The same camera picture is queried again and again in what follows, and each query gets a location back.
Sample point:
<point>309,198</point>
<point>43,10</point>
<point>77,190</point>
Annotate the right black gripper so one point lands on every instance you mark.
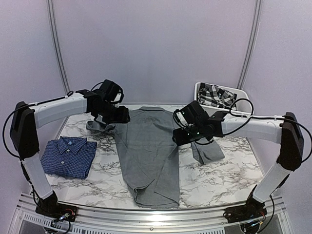
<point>180,140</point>

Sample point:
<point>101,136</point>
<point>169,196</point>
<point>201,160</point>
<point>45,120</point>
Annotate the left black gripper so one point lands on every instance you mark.
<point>122,118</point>

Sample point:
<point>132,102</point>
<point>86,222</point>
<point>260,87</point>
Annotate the grey long sleeve shirt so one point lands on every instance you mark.
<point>148,157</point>

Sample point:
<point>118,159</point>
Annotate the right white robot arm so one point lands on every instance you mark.
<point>283,130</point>

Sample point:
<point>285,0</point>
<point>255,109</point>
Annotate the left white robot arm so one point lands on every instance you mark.
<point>28,118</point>

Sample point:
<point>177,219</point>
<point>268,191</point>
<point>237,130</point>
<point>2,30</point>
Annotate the black white plaid shirt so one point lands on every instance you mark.
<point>215,96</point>

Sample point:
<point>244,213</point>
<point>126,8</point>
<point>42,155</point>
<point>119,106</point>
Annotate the white plastic bin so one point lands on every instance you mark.
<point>240,106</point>

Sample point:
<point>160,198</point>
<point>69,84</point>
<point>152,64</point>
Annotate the folded blue checkered shirt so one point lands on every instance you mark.
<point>69,157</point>

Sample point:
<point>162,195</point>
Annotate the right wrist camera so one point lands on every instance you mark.
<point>179,119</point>

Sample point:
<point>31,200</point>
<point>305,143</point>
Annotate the left aluminium wall post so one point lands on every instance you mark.
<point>56,45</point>

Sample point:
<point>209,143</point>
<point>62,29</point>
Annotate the aluminium wall post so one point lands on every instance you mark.
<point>251,43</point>
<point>56,45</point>

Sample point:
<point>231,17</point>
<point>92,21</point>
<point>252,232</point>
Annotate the right aluminium wall post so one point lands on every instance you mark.
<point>251,43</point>

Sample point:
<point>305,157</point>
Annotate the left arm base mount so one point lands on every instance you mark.
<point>52,208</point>

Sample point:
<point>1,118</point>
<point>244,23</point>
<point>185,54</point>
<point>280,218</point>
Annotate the aluminium front frame rail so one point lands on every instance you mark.
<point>98,220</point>

